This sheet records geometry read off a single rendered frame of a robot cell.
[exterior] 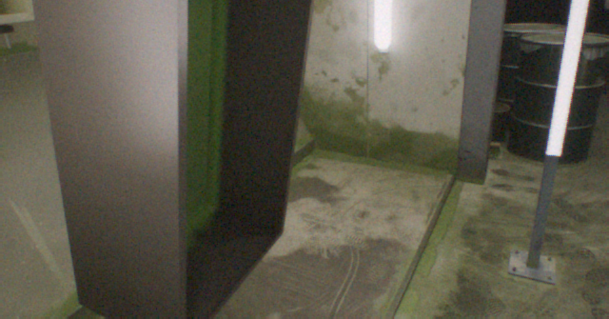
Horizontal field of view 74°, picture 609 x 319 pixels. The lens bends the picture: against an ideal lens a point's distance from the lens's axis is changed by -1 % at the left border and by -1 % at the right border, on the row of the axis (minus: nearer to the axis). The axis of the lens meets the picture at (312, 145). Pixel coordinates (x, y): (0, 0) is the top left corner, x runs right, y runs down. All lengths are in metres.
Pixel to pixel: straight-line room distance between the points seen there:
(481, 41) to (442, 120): 0.56
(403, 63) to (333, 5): 0.63
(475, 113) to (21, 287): 2.51
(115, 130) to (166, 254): 0.29
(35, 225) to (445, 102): 2.33
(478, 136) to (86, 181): 2.36
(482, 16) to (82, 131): 2.26
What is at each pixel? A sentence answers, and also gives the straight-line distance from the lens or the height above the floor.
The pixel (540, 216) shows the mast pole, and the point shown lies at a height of 0.30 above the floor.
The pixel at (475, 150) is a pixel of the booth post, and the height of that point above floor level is 0.24.
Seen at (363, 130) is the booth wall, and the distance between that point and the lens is 3.07.
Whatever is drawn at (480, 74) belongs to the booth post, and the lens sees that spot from 2.77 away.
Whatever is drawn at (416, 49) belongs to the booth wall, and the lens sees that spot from 2.81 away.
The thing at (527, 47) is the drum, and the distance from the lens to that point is 3.31.
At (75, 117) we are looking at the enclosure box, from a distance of 1.00.
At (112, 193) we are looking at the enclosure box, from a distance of 1.01.
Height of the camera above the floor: 1.34
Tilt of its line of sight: 22 degrees down
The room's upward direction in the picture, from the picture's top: 3 degrees counter-clockwise
